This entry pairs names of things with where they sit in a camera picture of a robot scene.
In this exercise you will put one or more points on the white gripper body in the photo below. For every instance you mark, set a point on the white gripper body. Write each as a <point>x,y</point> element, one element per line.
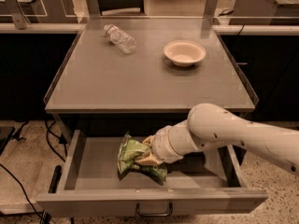
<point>163,144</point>

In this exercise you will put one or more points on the green jalapeno chip bag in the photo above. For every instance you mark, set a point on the green jalapeno chip bag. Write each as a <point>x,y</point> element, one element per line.
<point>131,149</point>

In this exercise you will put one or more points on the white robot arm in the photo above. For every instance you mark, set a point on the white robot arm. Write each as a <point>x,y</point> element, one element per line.
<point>209,126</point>

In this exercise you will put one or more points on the open grey top drawer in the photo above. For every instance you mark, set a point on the open grey top drawer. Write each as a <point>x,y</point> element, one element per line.
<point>91,186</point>

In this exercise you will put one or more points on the grey metal cabinet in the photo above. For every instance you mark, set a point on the grey metal cabinet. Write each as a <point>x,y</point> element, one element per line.
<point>99,78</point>

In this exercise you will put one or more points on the white paper bowl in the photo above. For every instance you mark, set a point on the white paper bowl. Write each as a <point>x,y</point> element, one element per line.
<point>184,53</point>

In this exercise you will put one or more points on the black power strip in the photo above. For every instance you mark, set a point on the black power strip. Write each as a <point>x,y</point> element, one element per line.
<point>55,179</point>

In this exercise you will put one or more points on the clear plastic water bottle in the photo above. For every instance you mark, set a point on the clear plastic water bottle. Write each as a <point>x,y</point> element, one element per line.
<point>120,39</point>

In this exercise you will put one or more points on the black drawer handle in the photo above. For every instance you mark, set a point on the black drawer handle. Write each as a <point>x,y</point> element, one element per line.
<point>154,211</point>

